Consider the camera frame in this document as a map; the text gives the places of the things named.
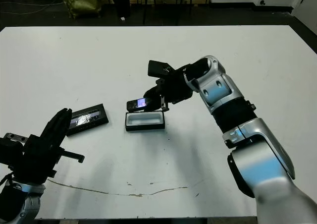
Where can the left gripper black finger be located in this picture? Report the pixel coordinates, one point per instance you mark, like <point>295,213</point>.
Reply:
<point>65,129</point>
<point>54,127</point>

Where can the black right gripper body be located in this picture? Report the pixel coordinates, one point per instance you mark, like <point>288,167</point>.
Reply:
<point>175,87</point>

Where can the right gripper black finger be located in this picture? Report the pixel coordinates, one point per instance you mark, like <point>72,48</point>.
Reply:
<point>154,104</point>
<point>153,92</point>

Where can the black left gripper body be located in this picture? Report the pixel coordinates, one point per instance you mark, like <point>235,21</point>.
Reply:
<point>39,164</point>

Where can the black oblong camera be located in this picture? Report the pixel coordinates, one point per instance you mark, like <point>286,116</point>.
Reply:
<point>135,105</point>

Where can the black box lid with print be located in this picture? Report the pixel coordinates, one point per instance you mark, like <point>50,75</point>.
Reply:
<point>94,123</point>

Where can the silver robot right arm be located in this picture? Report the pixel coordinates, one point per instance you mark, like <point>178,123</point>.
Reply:
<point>218,87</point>

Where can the black box with white inlay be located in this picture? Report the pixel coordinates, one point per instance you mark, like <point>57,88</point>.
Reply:
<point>144,128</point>

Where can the black waste bin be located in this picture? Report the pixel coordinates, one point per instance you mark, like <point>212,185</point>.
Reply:
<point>121,3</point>

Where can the yellow plastic bag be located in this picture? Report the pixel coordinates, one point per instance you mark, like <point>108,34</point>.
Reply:
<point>81,1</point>

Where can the white door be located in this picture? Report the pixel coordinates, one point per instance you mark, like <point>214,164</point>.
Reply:
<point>307,3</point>

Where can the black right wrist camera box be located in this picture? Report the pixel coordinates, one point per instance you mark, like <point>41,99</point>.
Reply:
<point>156,69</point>

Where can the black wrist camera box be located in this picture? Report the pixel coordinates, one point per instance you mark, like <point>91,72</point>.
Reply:
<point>10,151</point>
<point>156,69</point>

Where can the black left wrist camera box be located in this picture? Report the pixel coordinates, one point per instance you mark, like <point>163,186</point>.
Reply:
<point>10,151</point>

